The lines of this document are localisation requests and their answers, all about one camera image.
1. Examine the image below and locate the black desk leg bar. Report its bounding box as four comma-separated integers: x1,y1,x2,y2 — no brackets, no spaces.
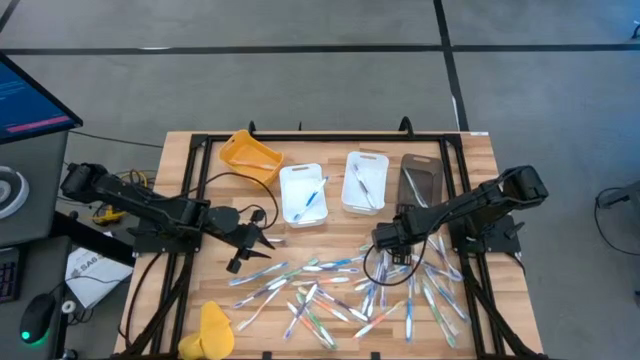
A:
49,211,137,267

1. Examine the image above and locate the white round device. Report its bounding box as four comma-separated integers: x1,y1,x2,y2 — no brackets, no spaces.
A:
0,165,31,221

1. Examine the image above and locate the white printed paper sheet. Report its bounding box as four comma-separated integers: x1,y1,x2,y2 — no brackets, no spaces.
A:
64,246,135,310

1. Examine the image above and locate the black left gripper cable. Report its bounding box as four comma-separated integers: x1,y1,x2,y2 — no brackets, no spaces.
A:
199,171,280,232

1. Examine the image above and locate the computer monitor blue screen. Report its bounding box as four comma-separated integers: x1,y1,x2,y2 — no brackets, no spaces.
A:
0,52,84,147

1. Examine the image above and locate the yellow plastic bin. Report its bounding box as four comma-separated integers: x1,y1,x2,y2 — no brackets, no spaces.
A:
218,128,285,189

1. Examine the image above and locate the black floor cable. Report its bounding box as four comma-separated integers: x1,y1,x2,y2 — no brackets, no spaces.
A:
68,129,165,150
593,186,640,258

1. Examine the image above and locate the purple toothbrush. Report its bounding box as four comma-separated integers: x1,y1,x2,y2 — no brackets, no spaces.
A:
301,266,362,275
378,249,390,312
426,234,465,282
231,277,290,310
315,286,371,324
351,163,377,210
282,283,319,342

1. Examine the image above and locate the yellow tool on floor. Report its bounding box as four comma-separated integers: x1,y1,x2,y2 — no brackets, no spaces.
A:
91,206,127,227

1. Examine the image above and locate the yellow cloth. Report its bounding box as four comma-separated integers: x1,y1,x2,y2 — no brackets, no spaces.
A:
177,300,236,360

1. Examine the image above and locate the white plastic bin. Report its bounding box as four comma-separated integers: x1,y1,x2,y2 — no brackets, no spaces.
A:
341,150,391,217
278,162,330,229

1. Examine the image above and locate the grey translucent plastic bin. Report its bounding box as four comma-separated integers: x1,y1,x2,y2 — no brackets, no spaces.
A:
396,153,446,216

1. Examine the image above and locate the black keyboard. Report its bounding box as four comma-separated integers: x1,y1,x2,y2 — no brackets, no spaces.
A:
0,245,22,305

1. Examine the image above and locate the yellow and black cable bundle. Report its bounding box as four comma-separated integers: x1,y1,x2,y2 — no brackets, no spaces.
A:
113,168,151,190

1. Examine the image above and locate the thick black hanging cable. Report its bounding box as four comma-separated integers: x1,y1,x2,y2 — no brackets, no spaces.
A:
117,251,164,349

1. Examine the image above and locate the black computer mouse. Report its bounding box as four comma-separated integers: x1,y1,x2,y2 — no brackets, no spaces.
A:
19,292,58,346

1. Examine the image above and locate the grey side desk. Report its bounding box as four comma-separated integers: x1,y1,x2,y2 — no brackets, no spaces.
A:
0,130,71,360

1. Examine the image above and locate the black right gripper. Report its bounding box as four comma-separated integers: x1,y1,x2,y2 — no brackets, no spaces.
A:
371,202,417,267

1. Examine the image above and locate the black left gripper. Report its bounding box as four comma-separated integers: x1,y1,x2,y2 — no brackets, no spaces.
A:
227,208,277,274

